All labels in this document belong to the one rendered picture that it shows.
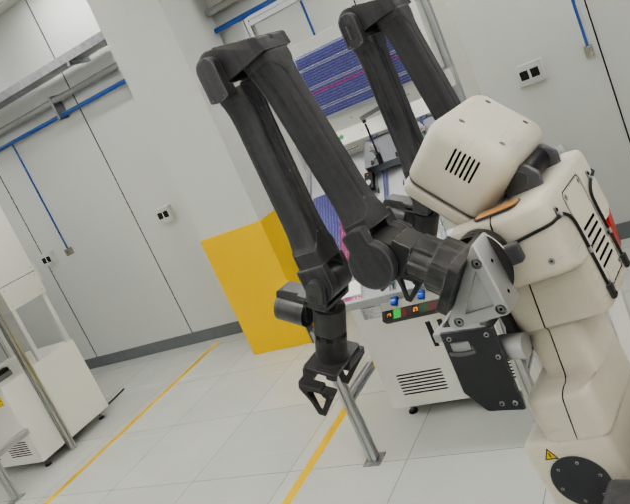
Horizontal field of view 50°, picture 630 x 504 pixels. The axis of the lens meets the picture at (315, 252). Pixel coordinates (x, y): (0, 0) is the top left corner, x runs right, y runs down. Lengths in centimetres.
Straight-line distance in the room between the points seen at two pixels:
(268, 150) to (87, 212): 497
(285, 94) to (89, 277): 535
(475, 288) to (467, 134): 24
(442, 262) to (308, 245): 23
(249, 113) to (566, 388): 68
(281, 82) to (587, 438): 76
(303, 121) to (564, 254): 43
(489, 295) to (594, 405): 32
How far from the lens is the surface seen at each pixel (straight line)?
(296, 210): 109
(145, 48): 455
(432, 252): 100
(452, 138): 107
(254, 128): 108
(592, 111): 421
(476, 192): 108
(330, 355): 119
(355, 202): 102
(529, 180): 110
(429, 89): 140
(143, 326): 615
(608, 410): 125
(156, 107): 459
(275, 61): 103
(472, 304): 101
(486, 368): 120
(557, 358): 123
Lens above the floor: 150
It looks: 12 degrees down
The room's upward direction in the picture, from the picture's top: 24 degrees counter-clockwise
